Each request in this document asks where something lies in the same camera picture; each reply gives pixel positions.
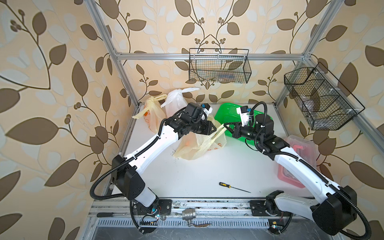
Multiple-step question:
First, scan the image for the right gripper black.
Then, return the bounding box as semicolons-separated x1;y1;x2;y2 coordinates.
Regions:
224;121;264;144

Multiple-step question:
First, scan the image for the yellow plastic bag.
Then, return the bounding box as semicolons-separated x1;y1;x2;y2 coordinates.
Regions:
173;116;227;160
132;94;167;133

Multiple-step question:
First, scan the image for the white plastic bag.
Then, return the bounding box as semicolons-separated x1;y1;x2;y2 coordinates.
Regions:
161;88;199;118

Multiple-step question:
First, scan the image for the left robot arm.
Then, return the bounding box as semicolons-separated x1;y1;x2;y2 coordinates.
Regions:
90;103;217;219

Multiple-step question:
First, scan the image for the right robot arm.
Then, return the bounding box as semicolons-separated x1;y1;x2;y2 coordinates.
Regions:
223;102;372;240

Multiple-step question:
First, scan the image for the green plastic basket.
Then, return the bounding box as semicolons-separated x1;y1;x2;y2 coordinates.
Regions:
213;102;268;139

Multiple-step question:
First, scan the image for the yellow black screwdriver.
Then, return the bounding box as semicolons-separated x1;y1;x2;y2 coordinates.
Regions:
219;182;251;193

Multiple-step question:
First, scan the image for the pink plastic box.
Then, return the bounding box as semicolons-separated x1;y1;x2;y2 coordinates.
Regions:
277;135;320;189

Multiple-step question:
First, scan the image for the metal cylinder fitting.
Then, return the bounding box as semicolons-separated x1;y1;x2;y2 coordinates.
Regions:
182;208;196;222

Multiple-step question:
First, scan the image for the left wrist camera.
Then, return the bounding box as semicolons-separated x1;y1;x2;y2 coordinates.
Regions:
201;104;213;116

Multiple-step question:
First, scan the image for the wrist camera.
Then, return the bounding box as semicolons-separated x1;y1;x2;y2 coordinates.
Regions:
236;106;252;127
201;104;213;116

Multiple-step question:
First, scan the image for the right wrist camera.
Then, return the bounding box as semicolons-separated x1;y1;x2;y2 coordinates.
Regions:
236;106;252;127

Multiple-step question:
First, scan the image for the back wire basket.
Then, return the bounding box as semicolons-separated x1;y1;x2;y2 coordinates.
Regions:
189;48;252;85

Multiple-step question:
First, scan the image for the wire basket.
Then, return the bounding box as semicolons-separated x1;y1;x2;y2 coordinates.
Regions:
189;48;252;85
284;62;365;131

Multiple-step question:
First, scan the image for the right wire basket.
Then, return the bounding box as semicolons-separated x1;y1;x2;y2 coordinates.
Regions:
284;62;365;131

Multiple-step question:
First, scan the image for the black handled tool on rail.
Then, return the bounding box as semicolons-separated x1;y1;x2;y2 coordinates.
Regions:
96;213;127;218

